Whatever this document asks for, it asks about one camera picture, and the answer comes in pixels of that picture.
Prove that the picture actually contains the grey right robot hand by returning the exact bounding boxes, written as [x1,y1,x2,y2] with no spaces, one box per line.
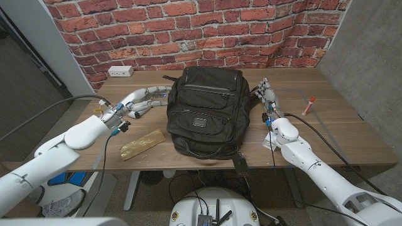
[254,77,285,122]

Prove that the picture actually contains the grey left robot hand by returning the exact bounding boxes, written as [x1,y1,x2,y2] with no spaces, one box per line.
[116,85,173,116]

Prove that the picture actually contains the small white box package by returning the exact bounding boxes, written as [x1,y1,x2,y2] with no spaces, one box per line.
[262,131,279,152]

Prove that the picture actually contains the black backpack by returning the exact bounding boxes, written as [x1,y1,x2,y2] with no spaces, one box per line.
[162,65,261,161]

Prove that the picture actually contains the red white marker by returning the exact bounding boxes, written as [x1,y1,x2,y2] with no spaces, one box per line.
[301,96,316,117]

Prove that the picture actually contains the black hanging backpack tag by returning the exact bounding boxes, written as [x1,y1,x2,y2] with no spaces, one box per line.
[232,149,249,177]

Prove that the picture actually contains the white power strip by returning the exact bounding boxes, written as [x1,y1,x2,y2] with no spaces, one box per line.
[107,65,134,78]

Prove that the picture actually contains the gold foil packet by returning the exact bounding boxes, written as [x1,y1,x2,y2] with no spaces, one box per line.
[119,129,166,162]

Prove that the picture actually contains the brick print backdrop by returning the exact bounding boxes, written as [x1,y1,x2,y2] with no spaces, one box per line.
[43,0,351,92]

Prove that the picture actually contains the black round floor object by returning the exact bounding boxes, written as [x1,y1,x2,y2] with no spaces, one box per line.
[139,171,165,186]

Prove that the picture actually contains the dark table leg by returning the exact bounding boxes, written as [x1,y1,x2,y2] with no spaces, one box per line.
[282,168,305,208]

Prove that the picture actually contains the white table leg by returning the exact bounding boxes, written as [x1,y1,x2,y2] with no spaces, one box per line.
[123,170,141,212]

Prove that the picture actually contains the blue white floor item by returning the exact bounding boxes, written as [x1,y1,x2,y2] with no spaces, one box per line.
[46,171,95,188]

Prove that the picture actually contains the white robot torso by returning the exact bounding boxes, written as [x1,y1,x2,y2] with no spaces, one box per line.
[168,186,261,226]

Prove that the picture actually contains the grey sneaker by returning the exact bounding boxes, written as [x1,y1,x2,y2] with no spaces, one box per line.
[41,189,86,218]

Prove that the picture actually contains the small computer with antennas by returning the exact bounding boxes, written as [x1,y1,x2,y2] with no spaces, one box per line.
[197,198,233,226]

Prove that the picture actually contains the white robot head rim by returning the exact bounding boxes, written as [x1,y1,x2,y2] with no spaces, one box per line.
[0,217,128,226]

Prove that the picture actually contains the thick grey left arm cable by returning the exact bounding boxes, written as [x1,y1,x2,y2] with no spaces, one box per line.
[0,94,112,142]

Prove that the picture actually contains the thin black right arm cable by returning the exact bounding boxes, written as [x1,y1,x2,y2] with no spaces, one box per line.
[266,121,370,226]

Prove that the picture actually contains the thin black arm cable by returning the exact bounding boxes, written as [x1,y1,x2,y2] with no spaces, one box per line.
[82,133,114,217]
[266,121,370,226]

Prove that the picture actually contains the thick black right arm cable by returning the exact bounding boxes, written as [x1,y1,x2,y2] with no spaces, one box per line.
[284,112,389,197]

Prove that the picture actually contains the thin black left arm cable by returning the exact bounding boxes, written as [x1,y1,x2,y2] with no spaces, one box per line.
[82,133,114,217]

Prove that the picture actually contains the black floor cables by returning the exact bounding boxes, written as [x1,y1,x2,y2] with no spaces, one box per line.
[168,171,252,208]

